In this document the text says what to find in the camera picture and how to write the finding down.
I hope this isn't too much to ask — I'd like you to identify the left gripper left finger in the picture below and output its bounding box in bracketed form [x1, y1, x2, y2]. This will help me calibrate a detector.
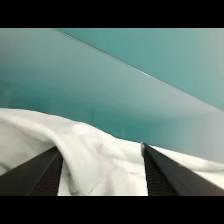
[0, 145, 65, 197]

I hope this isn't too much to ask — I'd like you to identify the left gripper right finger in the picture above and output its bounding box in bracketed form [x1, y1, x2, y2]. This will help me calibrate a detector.
[141, 142, 224, 197]

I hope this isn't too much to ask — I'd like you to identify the white shirt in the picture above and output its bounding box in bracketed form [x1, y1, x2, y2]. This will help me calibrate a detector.
[0, 107, 224, 197]

